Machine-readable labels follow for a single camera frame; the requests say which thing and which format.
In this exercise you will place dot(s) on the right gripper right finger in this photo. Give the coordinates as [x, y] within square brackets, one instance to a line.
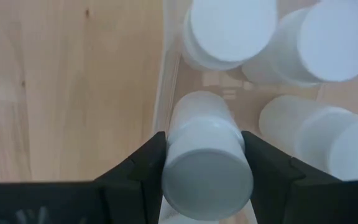
[272, 186]

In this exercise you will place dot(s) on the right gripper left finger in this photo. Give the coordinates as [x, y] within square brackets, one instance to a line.
[135, 193]

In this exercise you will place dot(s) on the white pill bottle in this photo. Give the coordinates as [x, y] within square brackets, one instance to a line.
[322, 137]
[337, 40]
[228, 31]
[207, 174]

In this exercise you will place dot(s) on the clear plastic basket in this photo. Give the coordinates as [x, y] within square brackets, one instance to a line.
[228, 84]

